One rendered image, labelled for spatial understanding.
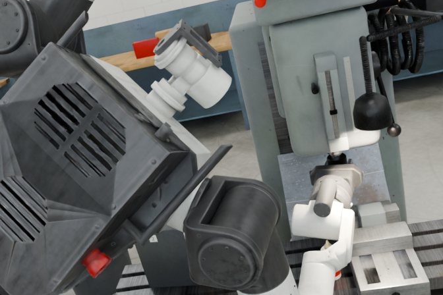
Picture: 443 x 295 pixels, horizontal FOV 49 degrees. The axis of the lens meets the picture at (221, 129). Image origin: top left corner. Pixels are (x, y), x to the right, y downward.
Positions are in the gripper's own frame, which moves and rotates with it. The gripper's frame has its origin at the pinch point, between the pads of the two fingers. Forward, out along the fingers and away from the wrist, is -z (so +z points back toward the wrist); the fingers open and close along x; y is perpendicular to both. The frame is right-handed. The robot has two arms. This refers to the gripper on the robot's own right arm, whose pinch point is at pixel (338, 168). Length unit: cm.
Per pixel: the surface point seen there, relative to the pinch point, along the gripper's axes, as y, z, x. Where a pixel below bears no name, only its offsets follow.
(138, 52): 29, -311, 238
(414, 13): -35.1, 0.3, -20.2
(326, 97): -23.4, 12.5, -2.4
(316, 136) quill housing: -13.5, 9.8, 1.8
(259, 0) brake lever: -47, 28, 3
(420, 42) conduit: -22.2, -24.0, -21.0
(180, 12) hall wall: 7, -377, 212
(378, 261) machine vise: 20.1, 9.9, -7.7
